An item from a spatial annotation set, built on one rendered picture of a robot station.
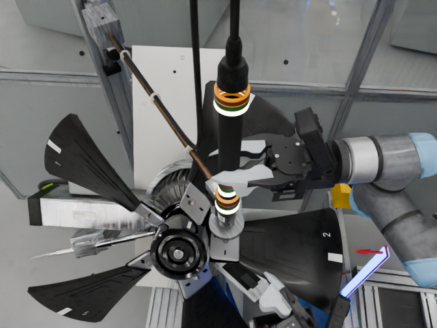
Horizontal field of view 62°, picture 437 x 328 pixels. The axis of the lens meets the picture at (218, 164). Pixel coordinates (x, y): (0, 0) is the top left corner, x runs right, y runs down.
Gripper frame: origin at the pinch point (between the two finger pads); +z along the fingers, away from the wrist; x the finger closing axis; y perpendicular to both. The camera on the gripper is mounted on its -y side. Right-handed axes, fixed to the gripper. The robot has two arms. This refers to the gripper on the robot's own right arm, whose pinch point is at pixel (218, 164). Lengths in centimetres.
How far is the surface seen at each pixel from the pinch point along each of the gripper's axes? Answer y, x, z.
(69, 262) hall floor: 149, 48, 76
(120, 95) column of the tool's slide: 43, 63, 27
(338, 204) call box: 47, 16, -37
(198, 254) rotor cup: 26.4, -3.7, 4.4
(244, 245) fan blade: 28.8, -1.6, -5.9
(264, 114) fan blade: 6.2, 15.4, -10.7
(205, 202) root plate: 20.8, 5.2, 2.0
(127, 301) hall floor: 149, 24, 43
